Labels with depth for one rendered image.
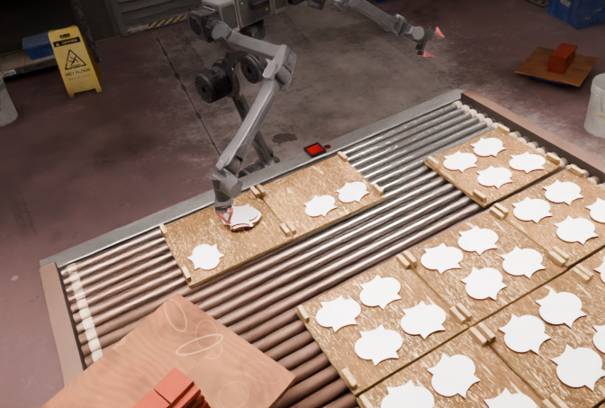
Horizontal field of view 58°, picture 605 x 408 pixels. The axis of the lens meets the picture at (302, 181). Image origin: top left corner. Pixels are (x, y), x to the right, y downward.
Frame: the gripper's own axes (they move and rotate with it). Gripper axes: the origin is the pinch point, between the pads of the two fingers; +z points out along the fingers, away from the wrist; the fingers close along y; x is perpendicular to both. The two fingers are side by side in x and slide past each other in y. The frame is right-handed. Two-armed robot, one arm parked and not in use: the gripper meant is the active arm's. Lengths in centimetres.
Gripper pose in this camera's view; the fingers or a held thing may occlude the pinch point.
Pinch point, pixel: (228, 215)
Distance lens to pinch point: 210.5
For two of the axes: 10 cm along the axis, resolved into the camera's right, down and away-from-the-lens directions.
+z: 1.0, 7.9, 6.1
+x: -9.9, 1.2, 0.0
